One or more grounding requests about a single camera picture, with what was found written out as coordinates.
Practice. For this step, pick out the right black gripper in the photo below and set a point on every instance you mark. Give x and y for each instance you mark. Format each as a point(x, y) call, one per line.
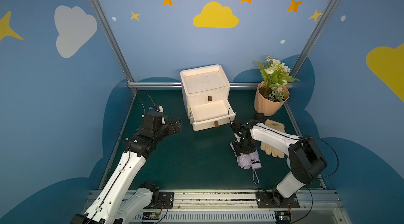
point(241, 142)

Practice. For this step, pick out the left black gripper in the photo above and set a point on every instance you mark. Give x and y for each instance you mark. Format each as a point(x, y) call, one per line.
point(170, 124)

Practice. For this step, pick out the lilac umbrella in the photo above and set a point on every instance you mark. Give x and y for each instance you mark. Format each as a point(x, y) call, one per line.
point(243, 160)
point(255, 164)

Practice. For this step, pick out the white three-drawer cabinet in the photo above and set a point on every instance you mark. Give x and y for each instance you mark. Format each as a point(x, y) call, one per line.
point(205, 94)

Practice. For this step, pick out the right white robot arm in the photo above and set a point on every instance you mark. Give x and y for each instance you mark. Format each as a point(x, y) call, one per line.
point(307, 161)

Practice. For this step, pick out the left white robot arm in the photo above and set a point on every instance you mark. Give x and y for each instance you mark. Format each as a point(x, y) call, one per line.
point(110, 207)

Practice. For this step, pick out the beige work gloves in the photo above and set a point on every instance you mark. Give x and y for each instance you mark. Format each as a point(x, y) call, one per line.
point(273, 147)

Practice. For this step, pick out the flower plant in pot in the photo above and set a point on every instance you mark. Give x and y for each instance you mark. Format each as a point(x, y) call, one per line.
point(272, 92)

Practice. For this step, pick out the right circuit board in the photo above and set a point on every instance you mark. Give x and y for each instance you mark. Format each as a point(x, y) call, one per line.
point(282, 217)

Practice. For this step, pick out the circuit board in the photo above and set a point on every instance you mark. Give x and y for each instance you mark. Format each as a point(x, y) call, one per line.
point(151, 216)
point(282, 217)

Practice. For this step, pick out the left circuit board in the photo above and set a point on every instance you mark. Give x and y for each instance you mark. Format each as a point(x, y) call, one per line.
point(151, 216)

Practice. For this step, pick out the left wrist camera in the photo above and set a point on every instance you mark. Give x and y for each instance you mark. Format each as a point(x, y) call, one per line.
point(157, 108)

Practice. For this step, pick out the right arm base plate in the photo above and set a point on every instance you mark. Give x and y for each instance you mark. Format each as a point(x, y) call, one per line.
point(266, 199)

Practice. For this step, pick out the aluminium back rail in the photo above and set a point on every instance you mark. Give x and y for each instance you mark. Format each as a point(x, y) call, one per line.
point(179, 85)

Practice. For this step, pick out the aluminium rail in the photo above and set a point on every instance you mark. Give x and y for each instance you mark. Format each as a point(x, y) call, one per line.
point(179, 85)
point(240, 206)

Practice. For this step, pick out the aluminium front rail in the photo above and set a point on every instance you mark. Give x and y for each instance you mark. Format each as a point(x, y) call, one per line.
point(240, 206)

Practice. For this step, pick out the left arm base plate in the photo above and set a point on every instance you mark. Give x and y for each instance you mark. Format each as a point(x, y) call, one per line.
point(163, 199)

